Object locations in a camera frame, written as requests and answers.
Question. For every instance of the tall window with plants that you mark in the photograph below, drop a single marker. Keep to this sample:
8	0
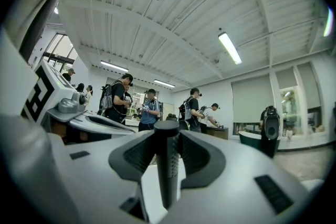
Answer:
290	110

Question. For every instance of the long ceiling light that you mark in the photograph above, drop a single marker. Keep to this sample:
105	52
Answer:
114	66
164	83
328	22
230	47

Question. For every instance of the wooden cabinet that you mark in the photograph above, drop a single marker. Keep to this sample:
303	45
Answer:
219	133

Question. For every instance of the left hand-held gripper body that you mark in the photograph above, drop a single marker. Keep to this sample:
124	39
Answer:
60	94

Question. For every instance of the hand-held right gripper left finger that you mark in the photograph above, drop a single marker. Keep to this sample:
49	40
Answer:
99	181

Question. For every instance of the large grey roller blind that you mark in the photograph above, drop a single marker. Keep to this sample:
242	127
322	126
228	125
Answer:
252	98

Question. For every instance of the low wide window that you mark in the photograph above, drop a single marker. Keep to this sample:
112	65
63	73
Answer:
246	129

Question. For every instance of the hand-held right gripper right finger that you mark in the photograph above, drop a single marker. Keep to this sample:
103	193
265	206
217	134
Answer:
231	191

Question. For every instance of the round ceiling spotlight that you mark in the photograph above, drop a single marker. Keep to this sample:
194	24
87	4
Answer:
56	10

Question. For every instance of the short grey roller blind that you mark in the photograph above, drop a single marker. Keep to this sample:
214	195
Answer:
286	78

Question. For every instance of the grey backpack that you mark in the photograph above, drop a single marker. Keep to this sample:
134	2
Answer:
107	98

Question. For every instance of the dark green bathtub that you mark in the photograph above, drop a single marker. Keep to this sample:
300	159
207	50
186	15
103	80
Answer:
249	140

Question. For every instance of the small square window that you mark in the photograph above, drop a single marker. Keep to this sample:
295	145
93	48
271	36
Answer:
314	120

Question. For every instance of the black backpack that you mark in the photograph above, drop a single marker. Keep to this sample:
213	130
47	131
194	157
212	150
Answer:
185	111

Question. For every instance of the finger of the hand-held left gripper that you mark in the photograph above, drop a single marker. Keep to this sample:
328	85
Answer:
115	130

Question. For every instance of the dark cylindrical rod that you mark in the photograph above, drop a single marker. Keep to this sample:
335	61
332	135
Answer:
166	165

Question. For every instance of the person's light shirt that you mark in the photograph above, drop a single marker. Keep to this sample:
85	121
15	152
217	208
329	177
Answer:
23	8

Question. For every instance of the narrow grey roller blind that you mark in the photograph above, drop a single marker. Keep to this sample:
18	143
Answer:
309	85

